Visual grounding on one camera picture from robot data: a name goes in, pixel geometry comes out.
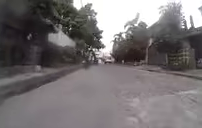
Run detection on vehicle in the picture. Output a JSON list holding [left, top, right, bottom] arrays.
[[104, 57, 113, 65]]

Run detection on grey asphalt road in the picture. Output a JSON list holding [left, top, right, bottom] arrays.
[[0, 63, 202, 128]]

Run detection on group of trees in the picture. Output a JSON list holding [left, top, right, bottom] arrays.
[[110, 13, 151, 64]]

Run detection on row of trees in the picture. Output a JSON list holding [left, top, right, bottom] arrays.
[[28, 0, 106, 64]]

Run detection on tall tree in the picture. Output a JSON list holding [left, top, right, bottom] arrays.
[[152, 1, 197, 70]]

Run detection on grey concrete kerb strip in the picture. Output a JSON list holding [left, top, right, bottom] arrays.
[[0, 64, 85, 111]]

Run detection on grey pavement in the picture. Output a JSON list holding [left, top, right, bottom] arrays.
[[135, 64, 202, 83]]

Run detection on white wall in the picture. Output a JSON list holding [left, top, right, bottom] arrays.
[[47, 29, 77, 49]]

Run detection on grey wall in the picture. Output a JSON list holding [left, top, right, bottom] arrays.
[[145, 43, 170, 66]]

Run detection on dark building with wall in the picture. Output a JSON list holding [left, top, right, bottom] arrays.
[[0, 0, 57, 69]]

